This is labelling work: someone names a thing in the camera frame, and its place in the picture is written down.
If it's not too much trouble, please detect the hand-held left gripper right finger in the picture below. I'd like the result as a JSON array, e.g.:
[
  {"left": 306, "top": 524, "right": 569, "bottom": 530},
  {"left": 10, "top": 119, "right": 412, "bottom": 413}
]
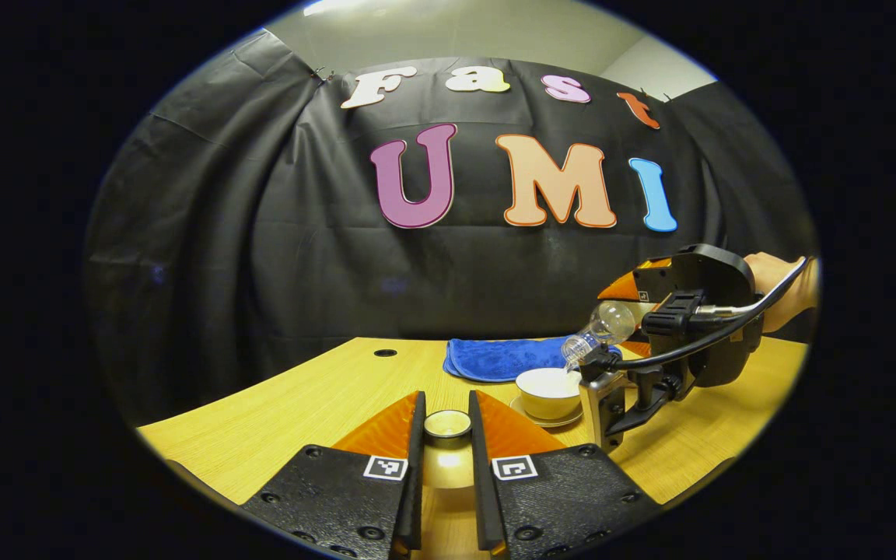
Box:
[{"left": 468, "top": 389, "right": 663, "bottom": 559}]

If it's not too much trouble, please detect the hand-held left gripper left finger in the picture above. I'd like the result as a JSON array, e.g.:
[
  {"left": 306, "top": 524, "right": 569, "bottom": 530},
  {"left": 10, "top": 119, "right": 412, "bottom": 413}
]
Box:
[{"left": 240, "top": 390, "right": 427, "bottom": 560}]

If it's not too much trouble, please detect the clear water bottle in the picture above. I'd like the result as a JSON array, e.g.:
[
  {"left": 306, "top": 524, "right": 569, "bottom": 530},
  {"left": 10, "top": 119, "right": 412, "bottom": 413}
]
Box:
[{"left": 561, "top": 301, "right": 639, "bottom": 373}]

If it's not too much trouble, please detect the cream teacup lid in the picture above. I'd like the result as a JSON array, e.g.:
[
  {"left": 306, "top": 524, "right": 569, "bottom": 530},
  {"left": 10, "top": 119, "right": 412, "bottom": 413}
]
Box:
[{"left": 422, "top": 409, "right": 474, "bottom": 489}]

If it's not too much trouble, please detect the cream teacup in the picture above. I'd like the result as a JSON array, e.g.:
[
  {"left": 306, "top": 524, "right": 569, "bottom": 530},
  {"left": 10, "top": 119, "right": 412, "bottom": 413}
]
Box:
[{"left": 516, "top": 367, "right": 583, "bottom": 421}]

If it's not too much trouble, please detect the cream saucer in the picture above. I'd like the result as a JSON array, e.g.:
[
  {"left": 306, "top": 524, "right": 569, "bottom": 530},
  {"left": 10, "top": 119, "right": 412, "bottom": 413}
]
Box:
[{"left": 510, "top": 398, "right": 585, "bottom": 429}]

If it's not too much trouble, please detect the blue towel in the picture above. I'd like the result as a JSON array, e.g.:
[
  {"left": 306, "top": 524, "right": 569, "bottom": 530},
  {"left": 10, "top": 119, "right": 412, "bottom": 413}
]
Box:
[{"left": 443, "top": 336, "right": 625, "bottom": 383}]

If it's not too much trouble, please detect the black backdrop cloth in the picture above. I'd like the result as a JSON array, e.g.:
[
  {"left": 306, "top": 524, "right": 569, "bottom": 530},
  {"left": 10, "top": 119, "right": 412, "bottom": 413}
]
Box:
[{"left": 82, "top": 30, "right": 818, "bottom": 427}]

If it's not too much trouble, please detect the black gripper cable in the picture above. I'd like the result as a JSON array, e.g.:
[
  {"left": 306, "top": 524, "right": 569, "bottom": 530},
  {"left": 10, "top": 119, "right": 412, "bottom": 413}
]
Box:
[{"left": 611, "top": 258, "right": 811, "bottom": 371}]

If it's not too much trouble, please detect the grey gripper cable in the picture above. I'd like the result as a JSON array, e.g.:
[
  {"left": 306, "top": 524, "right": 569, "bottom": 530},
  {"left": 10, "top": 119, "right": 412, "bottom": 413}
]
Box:
[{"left": 695, "top": 257, "right": 808, "bottom": 317}]

